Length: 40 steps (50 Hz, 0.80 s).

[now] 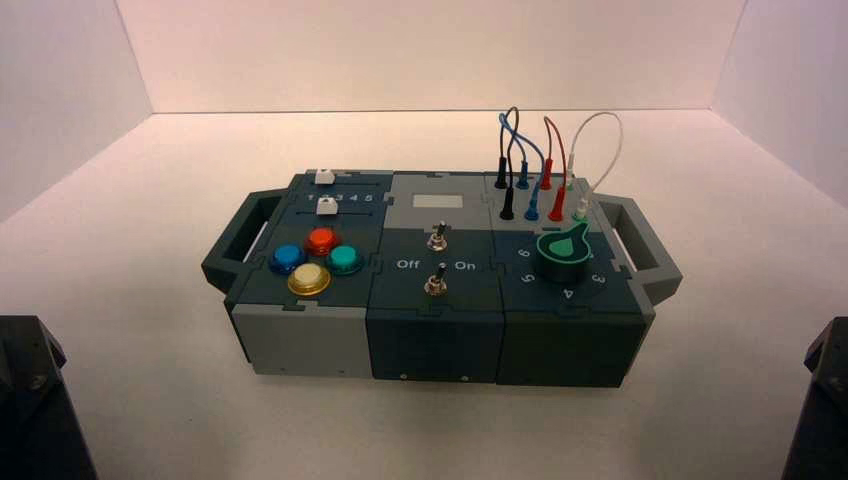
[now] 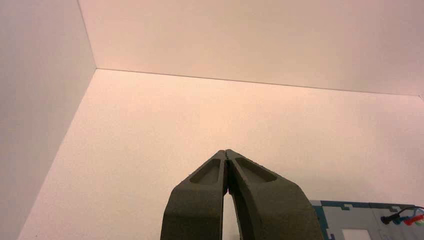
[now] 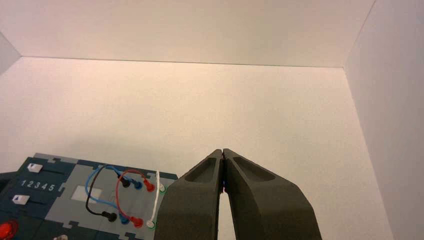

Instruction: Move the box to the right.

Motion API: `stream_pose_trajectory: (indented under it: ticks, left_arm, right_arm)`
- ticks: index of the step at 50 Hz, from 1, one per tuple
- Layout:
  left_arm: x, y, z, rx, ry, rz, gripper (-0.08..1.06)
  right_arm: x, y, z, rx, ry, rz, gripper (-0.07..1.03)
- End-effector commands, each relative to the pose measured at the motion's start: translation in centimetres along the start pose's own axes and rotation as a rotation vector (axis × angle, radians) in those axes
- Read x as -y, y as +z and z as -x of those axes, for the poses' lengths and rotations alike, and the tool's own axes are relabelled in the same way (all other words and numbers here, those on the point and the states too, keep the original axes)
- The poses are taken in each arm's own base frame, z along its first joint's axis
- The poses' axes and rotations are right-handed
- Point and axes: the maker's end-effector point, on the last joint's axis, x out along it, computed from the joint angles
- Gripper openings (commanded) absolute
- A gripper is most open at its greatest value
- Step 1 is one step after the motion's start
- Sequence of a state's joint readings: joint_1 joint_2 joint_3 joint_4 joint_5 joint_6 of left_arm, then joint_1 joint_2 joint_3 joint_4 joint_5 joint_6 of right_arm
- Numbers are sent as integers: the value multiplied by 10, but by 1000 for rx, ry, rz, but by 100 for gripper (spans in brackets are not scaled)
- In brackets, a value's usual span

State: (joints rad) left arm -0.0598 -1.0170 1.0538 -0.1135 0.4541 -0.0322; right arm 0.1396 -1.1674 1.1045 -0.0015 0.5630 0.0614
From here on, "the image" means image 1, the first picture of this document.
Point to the metal toggle switch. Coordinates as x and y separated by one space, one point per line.
437 280
435 238

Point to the white slider knob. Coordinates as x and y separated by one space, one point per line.
326 206
324 176

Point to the teal round push button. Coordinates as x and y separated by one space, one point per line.
344 259

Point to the blue round push button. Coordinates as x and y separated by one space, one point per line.
287 258

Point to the dark grey control panel box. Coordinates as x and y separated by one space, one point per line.
434 344

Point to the red round push button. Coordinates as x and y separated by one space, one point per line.
322 240

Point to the black green rotary knob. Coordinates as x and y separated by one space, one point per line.
564 253

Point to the yellow round push button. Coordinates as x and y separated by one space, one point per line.
309 279

